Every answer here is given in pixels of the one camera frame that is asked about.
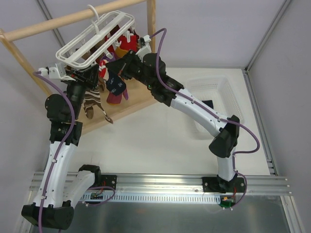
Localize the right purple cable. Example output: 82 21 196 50
149 28 260 212

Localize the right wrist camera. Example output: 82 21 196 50
136 35 152 60

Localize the aluminium mounting rail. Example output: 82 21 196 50
29 171 291 203

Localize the purple striped sock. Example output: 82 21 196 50
106 89 129 105

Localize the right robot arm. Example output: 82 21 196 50
106 50 240 193

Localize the white plastic clip hanger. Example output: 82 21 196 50
55 5 135 69

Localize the dark navy sock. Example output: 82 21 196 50
202 100 214 109

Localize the white plastic basket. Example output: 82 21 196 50
184 75 245 140

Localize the purple cable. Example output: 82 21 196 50
33 70 76 233
149 28 260 212

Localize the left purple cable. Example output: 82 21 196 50
33 70 76 233

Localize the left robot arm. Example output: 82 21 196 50
21 65 102 232

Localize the red white striped sock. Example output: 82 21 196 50
98 59 109 81

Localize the brown white striped sock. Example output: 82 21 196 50
83 88 113 124

